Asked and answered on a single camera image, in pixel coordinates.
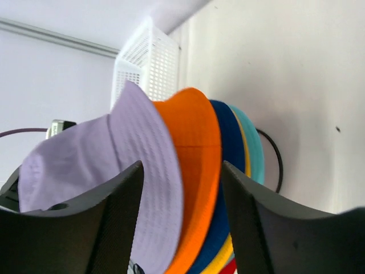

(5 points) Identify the yellow bucket hat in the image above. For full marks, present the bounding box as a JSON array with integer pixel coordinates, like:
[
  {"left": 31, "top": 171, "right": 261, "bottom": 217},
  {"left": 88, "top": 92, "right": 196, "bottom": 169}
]
[{"left": 199, "top": 110, "right": 252, "bottom": 274}]

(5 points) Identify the white plastic basket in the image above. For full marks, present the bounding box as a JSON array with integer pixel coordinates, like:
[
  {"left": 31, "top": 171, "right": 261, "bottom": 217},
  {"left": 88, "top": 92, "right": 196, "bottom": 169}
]
[{"left": 110, "top": 17, "right": 180, "bottom": 107}]

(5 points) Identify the left aluminium frame post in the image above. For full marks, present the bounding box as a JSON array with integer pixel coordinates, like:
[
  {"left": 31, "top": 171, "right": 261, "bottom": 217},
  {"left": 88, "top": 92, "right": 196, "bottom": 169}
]
[{"left": 1, "top": 18, "right": 119, "bottom": 58}]

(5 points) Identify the blue bucket hat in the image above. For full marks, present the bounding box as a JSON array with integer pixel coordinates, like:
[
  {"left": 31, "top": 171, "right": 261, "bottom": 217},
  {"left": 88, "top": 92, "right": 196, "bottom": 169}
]
[{"left": 189, "top": 99, "right": 246, "bottom": 274}]

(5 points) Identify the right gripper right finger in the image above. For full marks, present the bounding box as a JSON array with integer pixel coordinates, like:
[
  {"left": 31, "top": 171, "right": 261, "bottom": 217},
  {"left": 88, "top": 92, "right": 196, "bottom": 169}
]
[{"left": 221, "top": 162, "right": 364, "bottom": 273}]

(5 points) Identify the teal bucket hat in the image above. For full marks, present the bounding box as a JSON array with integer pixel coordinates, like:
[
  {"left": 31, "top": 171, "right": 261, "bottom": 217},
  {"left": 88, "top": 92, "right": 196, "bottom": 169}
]
[{"left": 229, "top": 105, "right": 265, "bottom": 185}]

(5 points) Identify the lavender bucket hat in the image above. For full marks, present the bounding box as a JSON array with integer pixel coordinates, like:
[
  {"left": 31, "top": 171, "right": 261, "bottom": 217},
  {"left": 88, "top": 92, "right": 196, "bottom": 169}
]
[{"left": 18, "top": 81, "right": 184, "bottom": 273}]

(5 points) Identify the red bucket hat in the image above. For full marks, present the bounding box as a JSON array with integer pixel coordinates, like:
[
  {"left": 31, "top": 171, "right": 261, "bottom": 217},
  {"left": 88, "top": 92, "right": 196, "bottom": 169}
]
[{"left": 219, "top": 257, "right": 238, "bottom": 274}]

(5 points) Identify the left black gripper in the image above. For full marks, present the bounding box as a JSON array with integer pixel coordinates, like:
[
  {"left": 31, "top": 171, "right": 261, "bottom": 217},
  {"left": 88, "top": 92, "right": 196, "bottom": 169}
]
[{"left": 0, "top": 167, "right": 19, "bottom": 212}]

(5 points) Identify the black wire hat stand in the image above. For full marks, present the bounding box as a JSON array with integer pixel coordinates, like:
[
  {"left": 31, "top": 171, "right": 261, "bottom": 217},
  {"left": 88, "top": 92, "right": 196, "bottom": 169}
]
[{"left": 256, "top": 128, "right": 284, "bottom": 194}]

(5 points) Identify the orange bucket hat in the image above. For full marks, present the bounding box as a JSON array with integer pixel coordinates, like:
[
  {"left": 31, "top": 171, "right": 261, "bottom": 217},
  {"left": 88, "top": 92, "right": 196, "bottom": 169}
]
[{"left": 154, "top": 87, "right": 222, "bottom": 273}]

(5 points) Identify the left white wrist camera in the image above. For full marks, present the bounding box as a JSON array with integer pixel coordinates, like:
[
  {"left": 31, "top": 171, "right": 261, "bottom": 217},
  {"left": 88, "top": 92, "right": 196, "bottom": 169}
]
[{"left": 46, "top": 119, "right": 76, "bottom": 139}]

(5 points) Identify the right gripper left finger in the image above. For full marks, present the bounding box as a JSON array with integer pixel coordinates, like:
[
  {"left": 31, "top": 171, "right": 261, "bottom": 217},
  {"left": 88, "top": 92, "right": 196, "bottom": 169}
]
[{"left": 1, "top": 161, "right": 144, "bottom": 273}]

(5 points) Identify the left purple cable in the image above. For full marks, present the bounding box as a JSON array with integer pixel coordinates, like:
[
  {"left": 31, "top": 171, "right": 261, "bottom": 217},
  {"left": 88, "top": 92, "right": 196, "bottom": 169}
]
[{"left": 0, "top": 127, "right": 49, "bottom": 139}]

